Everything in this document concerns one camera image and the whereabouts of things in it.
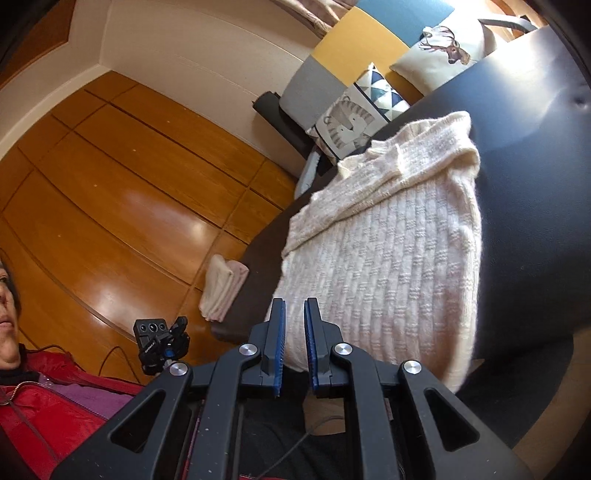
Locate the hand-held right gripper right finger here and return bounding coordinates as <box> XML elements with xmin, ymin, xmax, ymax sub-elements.
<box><xmin>303</xmin><ymin>298</ymin><xmax>532</xmax><ymax>480</ymax></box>

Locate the person's red jacket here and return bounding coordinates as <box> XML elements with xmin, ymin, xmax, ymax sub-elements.
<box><xmin>0</xmin><ymin>348</ymin><xmax>144</xmax><ymax>480</ymax></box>

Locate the person's purple garment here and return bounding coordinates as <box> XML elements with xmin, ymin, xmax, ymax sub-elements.
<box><xmin>39</xmin><ymin>374</ymin><xmax>134</xmax><ymax>422</ymax></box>

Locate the black rolled mat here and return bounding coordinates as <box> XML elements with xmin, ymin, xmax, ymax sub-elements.
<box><xmin>252</xmin><ymin>91</ymin><xmax>315</xmax><ymax>178</ymax></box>

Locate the wooden wardrobe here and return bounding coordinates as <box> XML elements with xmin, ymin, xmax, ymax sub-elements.
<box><xmin>0</xmin><ymin>71</ymin><xmax>296</xmax><ymax>384</ymax></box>

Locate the cream knit sweater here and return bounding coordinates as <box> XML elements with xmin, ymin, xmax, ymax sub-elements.
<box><xmin>265</xmin><ymin>111</ymin><xmax>483</xmax><ymax>395</ymax></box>

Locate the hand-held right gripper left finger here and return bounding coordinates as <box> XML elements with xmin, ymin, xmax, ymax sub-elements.
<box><xmin>51</xmin><ymin>298</ymin><xmax>287</xmax><ymax>480</ymax></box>

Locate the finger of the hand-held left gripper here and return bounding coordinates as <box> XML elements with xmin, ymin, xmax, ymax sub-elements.
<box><xmin>161</xmin><ymin>316</ymin><xmax>191</xmax><ymax>361</ymax></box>

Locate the deer print cushion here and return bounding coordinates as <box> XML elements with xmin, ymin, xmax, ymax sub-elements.
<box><xmin>390</xmin><ymin>25</ymin><xmax>497</xmax><ymax>90</ymax></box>

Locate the tiger print cushion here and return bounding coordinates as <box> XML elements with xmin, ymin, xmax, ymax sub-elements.
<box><xmin>307</xmin><ymin>62</ymin><xmax>411</xmax><ymax>162</ymax></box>

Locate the beige curtain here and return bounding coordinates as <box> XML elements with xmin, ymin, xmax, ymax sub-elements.
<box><xmin>272</xmin><ymin>0</ymin><xmax>365</xmax><ymax>33</ymax></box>

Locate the grey yellow blue sofa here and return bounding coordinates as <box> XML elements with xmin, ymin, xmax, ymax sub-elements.
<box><xmin>279</xmin><ymin>0</ymin><xmax>509</xmax><ymax>185</ymax></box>

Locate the grey office chair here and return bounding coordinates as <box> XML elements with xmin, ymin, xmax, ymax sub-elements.
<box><xmin>478</xmin><ymin>17</ymin><xmax>539</xmax><ymax>34</ymax></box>

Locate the person's head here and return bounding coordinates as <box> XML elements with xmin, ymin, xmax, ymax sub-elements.
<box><xmin>0</xmin><ymin>261</ymin><xmax>21</xmax><ymax>370</ymax></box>

